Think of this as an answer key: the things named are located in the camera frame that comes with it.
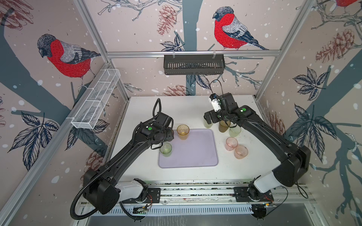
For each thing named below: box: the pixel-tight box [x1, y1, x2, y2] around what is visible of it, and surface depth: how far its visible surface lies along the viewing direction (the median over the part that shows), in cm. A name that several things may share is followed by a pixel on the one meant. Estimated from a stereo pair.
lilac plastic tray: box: [158, 128, 219, 169], surface depth 92 cm
